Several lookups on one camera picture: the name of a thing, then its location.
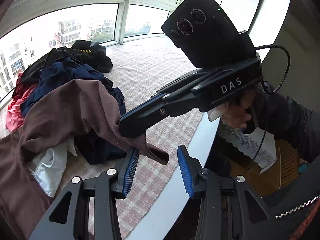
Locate black garment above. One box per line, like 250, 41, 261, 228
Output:
20, 40, 113, 85

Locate pink garment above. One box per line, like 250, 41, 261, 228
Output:
5, 72, 38, 133

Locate pink checked blanket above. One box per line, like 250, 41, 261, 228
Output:
0, 41, 213, 238

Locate apartment buildings outside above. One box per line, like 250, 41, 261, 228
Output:
0, 17, 118, 100

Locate black cable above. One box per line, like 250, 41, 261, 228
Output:
241, 44, 292, 178

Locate person's right hand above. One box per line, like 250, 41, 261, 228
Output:
220, 90, 258, 130

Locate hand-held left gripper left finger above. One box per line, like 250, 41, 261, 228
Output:
29, 147, 140, 240

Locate white shirt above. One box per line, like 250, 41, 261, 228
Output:
27, 140, 78, 198

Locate white lace cloth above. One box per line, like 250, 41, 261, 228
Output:
220, 120, 277, 174

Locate brown fleece garment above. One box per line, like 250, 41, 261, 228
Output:
0, 79, 169, 240

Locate black zipped jacket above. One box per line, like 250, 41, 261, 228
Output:
257, 162, 320, 240

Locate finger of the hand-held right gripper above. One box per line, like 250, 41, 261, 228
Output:
150, 67, 215, 101
118, 90, 200, 138

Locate navy garment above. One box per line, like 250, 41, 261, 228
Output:
20, 57, 128, 165

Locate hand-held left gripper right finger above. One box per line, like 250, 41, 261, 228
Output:
177, 144, 278, 240

